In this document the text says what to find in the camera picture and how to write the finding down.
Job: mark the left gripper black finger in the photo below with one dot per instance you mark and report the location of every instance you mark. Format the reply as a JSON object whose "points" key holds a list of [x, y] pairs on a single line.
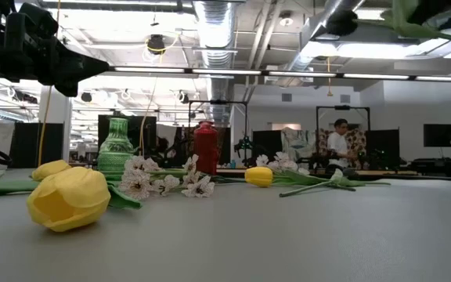
{"points": [[69, 86], [80, 64]]}

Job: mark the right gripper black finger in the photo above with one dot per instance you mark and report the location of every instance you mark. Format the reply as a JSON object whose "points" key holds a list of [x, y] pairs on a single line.
{"points": [[429, 9]]}

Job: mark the yellow artificial tulip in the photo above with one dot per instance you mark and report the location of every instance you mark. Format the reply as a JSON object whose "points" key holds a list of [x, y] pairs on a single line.
{"points": [[69, 196], [258, 176], [51, 169]]}

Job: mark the black artificial tulip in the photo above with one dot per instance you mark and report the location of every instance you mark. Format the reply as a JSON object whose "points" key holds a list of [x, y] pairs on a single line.
{"points": [[307, 187], [341, 22]]}

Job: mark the red glass vase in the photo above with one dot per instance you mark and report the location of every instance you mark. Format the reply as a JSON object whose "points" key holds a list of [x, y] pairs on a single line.
{"points": [[206, 145]]}

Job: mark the green glass vase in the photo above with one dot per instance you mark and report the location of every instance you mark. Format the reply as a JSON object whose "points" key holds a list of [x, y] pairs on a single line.
{"points": [[116, 152]]}

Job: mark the black ceiling spotlight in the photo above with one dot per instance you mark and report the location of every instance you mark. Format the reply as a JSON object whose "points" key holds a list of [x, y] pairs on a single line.
{"points": [[86, 96], [183, 97]]}

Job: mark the black room divider panel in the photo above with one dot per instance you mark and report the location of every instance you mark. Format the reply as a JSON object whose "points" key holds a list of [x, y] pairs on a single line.
{"points": [[55, 145], [384, 147], [268, 141]]}

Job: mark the black monitor screen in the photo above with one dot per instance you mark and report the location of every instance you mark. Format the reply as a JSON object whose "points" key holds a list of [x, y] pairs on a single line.
{"points": [[151, 133]]}

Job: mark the white panel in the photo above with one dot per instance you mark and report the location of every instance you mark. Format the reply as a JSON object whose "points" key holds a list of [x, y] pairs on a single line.
{"points": [[167, 131]]}

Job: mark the round ceiling smoke detector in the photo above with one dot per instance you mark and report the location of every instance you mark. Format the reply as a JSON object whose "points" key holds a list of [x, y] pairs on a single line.
{"points": [[286, 20]]}

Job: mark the floral patterned cloth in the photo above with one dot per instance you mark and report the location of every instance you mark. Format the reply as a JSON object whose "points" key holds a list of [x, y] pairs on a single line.
{"points": [[358, 141]]}

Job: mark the dark background desk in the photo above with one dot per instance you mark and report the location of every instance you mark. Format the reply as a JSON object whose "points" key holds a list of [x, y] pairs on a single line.
{"points": [[433, 162]]}

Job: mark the black bar with light strips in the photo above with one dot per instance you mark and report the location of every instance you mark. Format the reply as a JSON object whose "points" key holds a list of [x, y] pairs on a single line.
{"points": [[288, 73]]}

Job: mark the person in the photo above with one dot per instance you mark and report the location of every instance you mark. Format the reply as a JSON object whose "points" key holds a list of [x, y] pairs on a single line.
{"points": [[338, 145]]}

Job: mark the blue white printed cloth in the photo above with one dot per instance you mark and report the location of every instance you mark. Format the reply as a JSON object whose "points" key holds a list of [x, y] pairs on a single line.
{"points": [[298, 143]]}

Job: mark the grey table mat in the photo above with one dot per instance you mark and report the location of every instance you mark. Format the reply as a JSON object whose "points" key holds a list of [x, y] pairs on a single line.
{"points": [[249, 243]]}

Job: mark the grey wall vent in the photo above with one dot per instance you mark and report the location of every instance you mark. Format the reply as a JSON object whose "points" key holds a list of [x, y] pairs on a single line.
{"points": [[286, 97], [345, 98]]}

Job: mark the black wall monitor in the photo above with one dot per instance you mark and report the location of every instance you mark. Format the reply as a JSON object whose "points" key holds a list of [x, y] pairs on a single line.
{"points": [[441, 135]]}

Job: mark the silver smooth metal duct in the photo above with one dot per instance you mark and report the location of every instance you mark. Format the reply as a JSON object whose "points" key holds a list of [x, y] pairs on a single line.
{"points": [[307, 43]]}

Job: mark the black metal frame stand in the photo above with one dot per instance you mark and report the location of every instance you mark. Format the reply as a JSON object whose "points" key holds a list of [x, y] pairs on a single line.
{"points": [[343, 107], [217, 102]]}

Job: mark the silver flexible ribbed duct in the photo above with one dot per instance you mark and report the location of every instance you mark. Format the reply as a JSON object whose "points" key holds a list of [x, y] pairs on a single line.
{"points": [[213, 31]]}

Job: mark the black table frame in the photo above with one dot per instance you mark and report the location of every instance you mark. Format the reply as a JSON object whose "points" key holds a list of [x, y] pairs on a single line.
{"points": [[425, 178]]}

